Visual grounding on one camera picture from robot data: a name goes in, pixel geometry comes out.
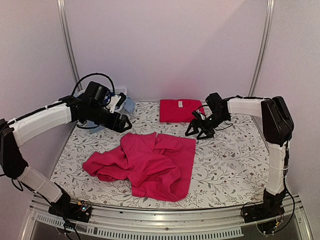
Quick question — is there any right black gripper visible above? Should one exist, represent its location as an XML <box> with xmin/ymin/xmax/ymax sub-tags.
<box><xmin>185</xmin><ymin>112</ymin><xmax>229</xmax><ymax>140</ymax></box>

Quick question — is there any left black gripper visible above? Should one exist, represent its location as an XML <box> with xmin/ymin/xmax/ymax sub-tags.
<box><xmin>88</xmin><ymin>104</ymin><xmax>133</xmax><ymax>134</ymax></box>

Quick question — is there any red t-shirt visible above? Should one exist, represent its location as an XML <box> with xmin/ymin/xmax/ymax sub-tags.
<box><xmin>159</xmin><ymin>99</ymin><xmax>202</xmax><ymax>123</ymax></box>

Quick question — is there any pink garment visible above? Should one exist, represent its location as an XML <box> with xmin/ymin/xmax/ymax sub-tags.
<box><xmin>82</xmin><ymin>132</ymin><xmax>196</xmax><ymax>202</ymax></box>

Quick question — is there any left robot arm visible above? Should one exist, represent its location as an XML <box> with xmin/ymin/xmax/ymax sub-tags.
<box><xmin>0</xmin><ymin>81</ymin><xmax>132</xmax><ymax>217</ymax></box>

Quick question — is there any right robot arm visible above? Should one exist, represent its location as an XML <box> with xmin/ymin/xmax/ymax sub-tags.
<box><xmin>185</xmin><ymin>92</ymin><xmax>294</xmax><ymax>218</ymax></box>

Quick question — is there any white plastic laundry basket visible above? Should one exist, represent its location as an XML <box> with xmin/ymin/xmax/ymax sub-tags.
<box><xmin>77</xmin><ymin>85</ymin><xmax>129</xmax><ymax>111</ymax></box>

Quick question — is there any light blue cloth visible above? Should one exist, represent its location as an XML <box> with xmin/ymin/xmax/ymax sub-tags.
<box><xmin>85</xmin><ymin>96</ymin><xmax>136</xmax><ymax>134</ymax></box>

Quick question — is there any dark blue garment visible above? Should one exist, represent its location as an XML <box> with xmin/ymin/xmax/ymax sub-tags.
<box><xmin>103</xmin><ymin>92</ymin><xmax>114</xmax><ymax>105</ymax></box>

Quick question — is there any floral tablecloth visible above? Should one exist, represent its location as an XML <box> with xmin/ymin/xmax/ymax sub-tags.
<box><xmin>51</xmin><ymin>102</ymin><xmax>270</xmax><ymax>209</ymax></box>

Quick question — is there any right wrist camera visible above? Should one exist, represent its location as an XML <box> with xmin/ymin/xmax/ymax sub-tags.
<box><xmin>192</xmin><ymin>110</ymin><xmax>206</xmax><ymax>121</ymax></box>

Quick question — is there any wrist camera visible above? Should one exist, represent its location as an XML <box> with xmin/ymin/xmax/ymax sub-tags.
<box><xmin>107</xmin><ymin>92</ymin><xmax>127</xmax><ymax>113</ymax></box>
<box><xmin>192</xmin><ymin>110</ymin><xmax>206</xmax><ymax>121</ymax></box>

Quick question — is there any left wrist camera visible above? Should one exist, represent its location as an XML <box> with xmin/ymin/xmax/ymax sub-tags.
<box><xmin>107</xmin><ymin>92</ymin><xmax>127</xmax><ymax>113</ymax></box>

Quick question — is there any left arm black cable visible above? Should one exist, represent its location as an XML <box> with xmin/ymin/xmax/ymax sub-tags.
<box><xmin>71</xmin><ymin>72</ymin><xmax>116</xmax><ymax>98</ymax></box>

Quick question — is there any right aluminium frame post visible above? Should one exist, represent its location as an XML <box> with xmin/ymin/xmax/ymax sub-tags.
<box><xmin>248</xmin><ymin>0</ymin><xmax>275</xmax><ymax>97</ymax></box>

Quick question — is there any front aluminium rail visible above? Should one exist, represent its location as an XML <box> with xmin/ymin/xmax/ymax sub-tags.
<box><xmin>21</xmin><ymin>195</ymin><xmax>315</xmax><ymax>240</ymax></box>

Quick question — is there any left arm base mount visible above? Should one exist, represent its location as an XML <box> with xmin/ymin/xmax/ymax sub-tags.
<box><xmin>48</xmin><ymin>194</ymin><xmax>92</xmax><ymax>223</ymax></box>

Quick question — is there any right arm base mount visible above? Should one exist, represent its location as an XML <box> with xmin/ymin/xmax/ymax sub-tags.
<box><xmin>240</xmin><ymin>189</ymin><xmax>287</xmax><ymax>223</ymax></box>

